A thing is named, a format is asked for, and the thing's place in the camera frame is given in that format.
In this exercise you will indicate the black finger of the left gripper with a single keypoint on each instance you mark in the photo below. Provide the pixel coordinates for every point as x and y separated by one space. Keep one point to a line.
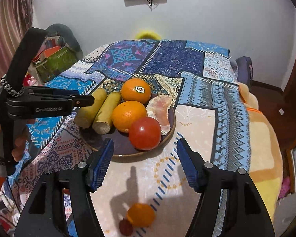
82 100
48 91

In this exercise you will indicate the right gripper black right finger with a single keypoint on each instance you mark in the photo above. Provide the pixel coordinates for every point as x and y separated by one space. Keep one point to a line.
245 212

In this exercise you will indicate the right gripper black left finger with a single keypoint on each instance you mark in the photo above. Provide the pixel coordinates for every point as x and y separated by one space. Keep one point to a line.
44 211

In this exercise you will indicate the yellow corn cob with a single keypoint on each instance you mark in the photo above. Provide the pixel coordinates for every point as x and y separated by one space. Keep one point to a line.
103 121
86 115

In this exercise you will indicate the large orange plain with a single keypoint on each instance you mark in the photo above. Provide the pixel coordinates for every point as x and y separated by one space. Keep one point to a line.
126 113

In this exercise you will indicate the large orange with sticker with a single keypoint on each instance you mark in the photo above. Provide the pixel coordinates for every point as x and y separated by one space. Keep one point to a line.
136 89

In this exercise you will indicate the red tomato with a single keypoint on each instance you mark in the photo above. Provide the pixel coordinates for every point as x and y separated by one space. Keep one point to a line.
145 134

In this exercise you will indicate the pomelo segment peeled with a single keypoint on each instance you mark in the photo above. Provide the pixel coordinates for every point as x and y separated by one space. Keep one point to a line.
158 108

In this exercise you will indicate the dark red jujube fruit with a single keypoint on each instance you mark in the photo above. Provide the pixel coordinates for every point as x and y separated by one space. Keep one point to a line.
125 227

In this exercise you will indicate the small mandarin orange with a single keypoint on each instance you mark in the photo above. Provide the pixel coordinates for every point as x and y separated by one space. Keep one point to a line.
141 215

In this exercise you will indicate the person left hand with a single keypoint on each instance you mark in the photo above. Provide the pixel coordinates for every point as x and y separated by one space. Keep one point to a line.
19 144

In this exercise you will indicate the pink small figurine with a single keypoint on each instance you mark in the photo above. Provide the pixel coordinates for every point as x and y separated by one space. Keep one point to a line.
30 80

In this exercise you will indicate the green storage box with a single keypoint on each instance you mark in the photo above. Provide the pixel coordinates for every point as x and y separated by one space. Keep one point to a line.
55 64

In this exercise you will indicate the orange yellow fleece blanket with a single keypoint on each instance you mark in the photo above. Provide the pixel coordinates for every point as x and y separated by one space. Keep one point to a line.
266 163

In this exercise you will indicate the grey plush toy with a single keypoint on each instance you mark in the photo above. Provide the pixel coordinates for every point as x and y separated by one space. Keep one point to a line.
66 33

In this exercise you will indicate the dark purple round plate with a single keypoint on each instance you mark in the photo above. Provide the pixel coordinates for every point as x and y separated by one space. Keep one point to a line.
122 145

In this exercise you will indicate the pink striped curtain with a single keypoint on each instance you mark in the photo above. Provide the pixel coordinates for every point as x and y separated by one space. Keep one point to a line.
7 29

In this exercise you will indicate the yellow round cushion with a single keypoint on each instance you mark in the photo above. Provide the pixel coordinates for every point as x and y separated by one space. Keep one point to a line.
147 35

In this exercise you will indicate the brown wooden door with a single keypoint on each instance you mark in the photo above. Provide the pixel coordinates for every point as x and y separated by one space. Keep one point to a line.
293 91

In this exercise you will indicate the dark blue pillow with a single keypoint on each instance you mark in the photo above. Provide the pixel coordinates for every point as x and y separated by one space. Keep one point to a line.
243 70

